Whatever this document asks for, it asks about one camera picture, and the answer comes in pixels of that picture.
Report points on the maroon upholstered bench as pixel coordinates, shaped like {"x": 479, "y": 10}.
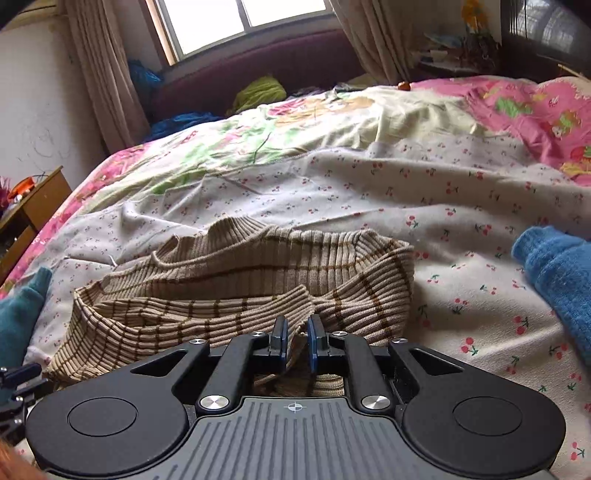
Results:
{"x": 318, "y": 60}

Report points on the blue cloth on bench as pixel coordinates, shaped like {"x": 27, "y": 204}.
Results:
{"x": 178, "y": 123}

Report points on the yellow flower decoration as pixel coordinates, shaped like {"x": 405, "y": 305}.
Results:
{"x": 475, "y": 17}

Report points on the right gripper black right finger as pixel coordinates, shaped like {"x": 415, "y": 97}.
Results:
{"x": 458, "y": 418}

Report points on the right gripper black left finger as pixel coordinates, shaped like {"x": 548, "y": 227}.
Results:
{"x": 123, "y": 422}

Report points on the window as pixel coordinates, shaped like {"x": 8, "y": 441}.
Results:
{"x": 185, "y": 28}

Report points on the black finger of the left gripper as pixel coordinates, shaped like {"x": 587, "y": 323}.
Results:
{"x": 24, "y": 387}

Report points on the lime green cloth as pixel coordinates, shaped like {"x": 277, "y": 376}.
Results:
{"x": 264, "y": 90}

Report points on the beige curtain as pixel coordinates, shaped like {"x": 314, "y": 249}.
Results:
{"x": 99, "y": 46}
{"x": 380, "y": 32}

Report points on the cluttered nightstand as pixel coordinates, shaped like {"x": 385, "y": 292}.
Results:
{"x": 471, "y": 54}

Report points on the white cherry print bedsheet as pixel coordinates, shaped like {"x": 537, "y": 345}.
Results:
{"x": 460, "y": 201}

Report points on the beige left curtain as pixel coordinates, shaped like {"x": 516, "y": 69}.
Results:
{"x": 99, "y": 46}

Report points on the wooden side cabinet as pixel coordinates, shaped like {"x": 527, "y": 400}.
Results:
{"x": 21, "y": 224}

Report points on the beige right curtain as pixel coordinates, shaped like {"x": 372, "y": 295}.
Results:
{"x": 380, "y": 32}

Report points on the teal fuzzy sweater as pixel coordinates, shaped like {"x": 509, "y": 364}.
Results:
{"x": 19, "y": 314}

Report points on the blue knitted sweater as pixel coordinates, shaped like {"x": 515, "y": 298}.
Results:
{"x": 558, "y": 266}

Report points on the beige brown striped ribbed sweater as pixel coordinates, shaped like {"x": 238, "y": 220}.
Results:
{"x": 235, "y": 279}

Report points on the pink floral cartoon quilt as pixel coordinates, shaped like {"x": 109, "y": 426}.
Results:
{"x": 550, "y": 120}

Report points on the blue plastic bag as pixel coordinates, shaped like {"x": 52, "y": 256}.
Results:
{"x": 145, "y": 81}

